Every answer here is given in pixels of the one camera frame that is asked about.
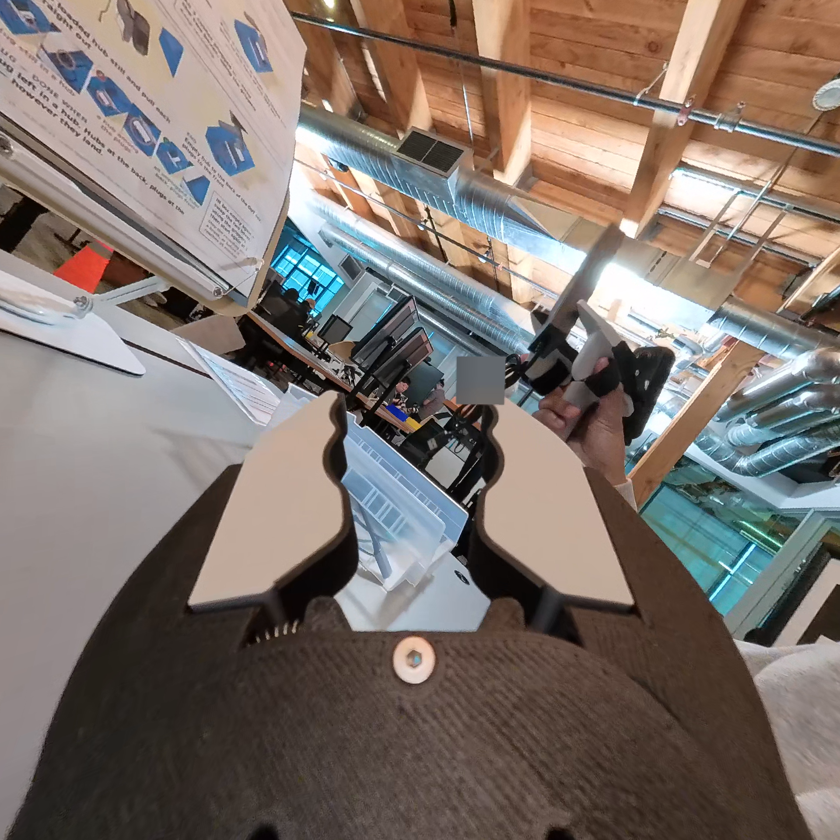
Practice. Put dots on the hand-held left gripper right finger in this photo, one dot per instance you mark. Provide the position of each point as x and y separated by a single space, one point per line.
558 518

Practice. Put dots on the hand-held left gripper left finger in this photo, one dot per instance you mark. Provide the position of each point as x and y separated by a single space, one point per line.
282 512

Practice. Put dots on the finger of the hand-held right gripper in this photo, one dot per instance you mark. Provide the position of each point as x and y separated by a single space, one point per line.
594 334
551 374

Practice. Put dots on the clear plastic box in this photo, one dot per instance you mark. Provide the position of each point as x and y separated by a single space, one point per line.
407 499

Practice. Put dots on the light grey desk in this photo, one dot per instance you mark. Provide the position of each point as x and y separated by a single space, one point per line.
98 459

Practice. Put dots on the person's right hand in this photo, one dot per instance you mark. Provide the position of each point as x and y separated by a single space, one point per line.
590 439

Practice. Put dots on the clear plastic tray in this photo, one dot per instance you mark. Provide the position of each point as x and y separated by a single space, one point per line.
236 387

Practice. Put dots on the black monitor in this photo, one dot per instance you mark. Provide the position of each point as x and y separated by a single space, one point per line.
410 354
387 328

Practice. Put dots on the wooden display board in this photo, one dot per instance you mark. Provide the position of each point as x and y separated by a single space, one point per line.
266 262

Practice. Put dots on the white board stand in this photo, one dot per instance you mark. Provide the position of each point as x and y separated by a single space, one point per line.
79 334

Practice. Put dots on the orange traffic cone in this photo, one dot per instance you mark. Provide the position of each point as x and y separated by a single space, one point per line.
82 269

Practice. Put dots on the person's grey sweatshirt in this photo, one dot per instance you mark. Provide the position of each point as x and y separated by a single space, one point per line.
800 722

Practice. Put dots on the silver ventilation duct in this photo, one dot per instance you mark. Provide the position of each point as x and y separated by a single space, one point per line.
426 282
485 197

